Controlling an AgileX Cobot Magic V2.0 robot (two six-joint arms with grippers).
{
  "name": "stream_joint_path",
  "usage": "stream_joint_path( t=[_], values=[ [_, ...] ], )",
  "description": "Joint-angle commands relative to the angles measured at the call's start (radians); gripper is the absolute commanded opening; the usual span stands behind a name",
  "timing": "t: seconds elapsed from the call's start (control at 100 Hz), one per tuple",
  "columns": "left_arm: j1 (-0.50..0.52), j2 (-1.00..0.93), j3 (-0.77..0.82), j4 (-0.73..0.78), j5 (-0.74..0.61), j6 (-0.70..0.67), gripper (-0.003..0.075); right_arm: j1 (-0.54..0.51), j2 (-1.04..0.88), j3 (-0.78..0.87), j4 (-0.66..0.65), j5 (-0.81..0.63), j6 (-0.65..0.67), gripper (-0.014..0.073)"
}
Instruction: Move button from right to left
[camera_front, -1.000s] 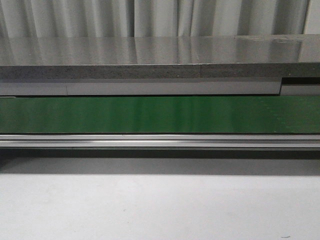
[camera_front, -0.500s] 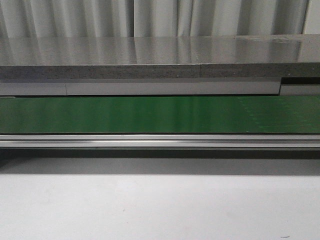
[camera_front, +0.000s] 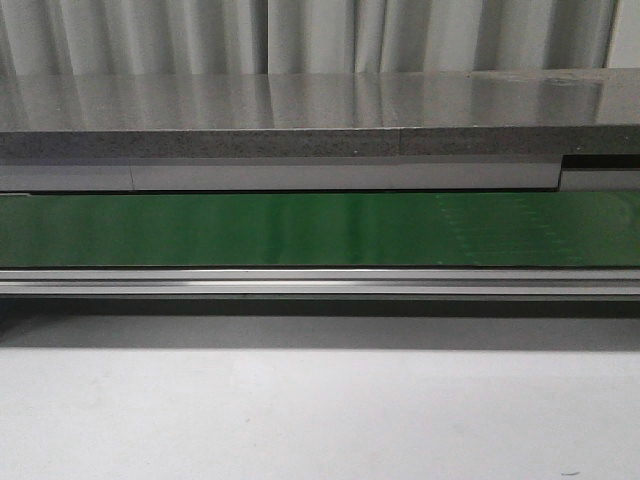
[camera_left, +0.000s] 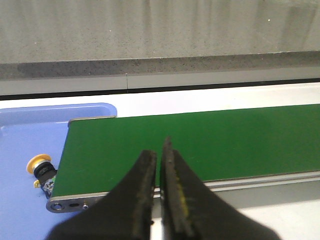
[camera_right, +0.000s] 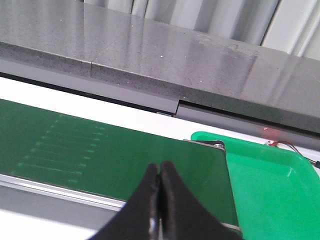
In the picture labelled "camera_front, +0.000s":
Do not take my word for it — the aluminium conveyor frame rail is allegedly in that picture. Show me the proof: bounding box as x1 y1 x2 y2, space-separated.
1 268 639 299

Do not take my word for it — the green conveyor belt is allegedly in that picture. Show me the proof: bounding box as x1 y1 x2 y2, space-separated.
1 192 639 269

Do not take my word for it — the grey stone counter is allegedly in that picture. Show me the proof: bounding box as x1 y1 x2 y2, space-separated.
0 67 640 193

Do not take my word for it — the white pleated curtain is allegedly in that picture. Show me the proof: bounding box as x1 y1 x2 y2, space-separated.
1 1 639 76

